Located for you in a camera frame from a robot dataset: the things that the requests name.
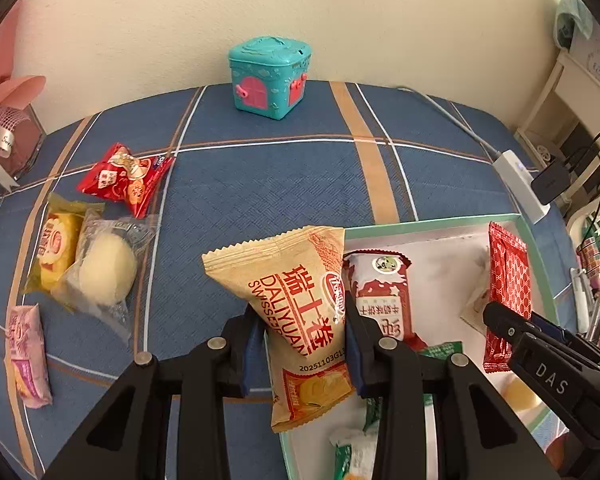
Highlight cream white snack packet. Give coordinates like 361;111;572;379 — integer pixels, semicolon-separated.
460;261;491;336

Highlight red patterned packet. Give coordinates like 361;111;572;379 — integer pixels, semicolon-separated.
483;222;532;374

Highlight white jelly pudding cup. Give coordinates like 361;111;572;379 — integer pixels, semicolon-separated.
502;376;542;413

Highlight dark green snack packet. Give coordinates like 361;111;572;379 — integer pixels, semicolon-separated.
362;340;465;434

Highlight dark red snack packet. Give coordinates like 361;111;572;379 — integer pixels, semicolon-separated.
343;249;427;351

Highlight white bun clear bag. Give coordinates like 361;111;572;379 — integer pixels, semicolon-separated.
50;212;157;342

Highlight pink swiss roll packet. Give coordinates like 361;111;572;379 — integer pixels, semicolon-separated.
6;304;53;408

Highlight orange swiss roll packet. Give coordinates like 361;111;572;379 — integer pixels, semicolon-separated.
201;226;353;434

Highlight yellow cake roll packet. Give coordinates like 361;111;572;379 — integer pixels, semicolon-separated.
22;193;105;294

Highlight red cartoon snack bag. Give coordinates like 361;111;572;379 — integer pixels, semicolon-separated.
76;143;175;219

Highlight green white biscuit packet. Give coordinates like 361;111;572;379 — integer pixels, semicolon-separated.
329;428;378;480

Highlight black power adapter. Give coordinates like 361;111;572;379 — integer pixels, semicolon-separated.
531;159;571;205

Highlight white power strip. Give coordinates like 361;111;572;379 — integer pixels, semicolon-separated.
492;150;550;224

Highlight white wooden shelf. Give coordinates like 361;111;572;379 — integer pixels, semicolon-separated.
514;48;600;206

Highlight blue plaid tablecloth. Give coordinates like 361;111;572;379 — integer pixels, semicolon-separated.
0;81;518;479

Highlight pink flower bouquet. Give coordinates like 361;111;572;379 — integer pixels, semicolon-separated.
0;0;46;192

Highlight teal toy house box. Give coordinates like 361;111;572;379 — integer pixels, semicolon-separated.
227;36;312;120

